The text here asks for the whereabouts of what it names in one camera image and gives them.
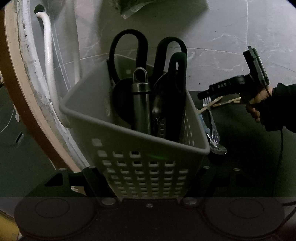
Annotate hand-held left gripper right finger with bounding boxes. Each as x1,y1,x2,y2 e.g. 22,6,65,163
181,166,254,206

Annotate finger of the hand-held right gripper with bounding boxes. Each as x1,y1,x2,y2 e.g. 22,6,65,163
197,89,224,100

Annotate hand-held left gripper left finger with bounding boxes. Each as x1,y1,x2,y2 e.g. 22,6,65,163
44,166,116,206

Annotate blue-handled small tool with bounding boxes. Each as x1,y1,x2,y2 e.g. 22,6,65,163
198,108,210,134

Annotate metal fork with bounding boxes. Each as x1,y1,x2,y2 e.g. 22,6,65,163
203,96,221,143

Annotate metal spoon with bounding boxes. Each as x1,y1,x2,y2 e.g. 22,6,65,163
151,74,169,135
206,132,228,155

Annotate white perforated utensil holder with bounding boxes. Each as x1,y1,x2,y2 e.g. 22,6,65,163
59,53,211,200

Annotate metal peeler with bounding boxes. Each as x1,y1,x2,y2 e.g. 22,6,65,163
157,117,167,139

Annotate metal-handled kitchen tool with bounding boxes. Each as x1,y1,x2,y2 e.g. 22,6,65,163
113,67,152,136

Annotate black-handled scissors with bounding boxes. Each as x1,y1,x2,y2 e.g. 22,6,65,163
109,29,188,93

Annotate person's right hand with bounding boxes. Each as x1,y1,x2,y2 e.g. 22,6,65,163
245,89,274,124

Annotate dark green cabinet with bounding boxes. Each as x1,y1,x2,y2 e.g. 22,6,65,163
0,86,70,209

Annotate clear bag of dried greens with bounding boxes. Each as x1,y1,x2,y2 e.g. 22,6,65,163
111,0,148,20

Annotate black cable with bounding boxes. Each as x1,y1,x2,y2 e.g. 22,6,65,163
276,128,296,207

